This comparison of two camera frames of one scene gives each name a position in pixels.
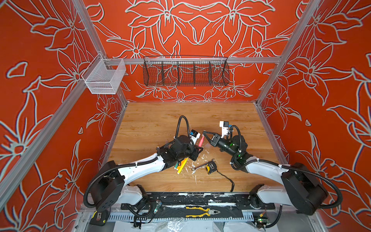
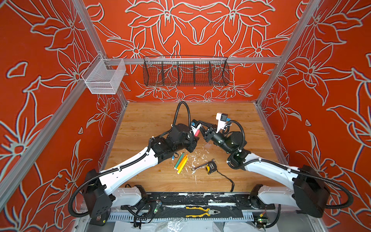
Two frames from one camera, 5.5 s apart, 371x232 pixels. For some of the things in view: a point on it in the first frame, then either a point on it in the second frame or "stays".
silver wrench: [212, 160] stays
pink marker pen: [201, 141] to [197, 133]
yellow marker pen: [182, 166] stays
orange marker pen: [179, 166] stays
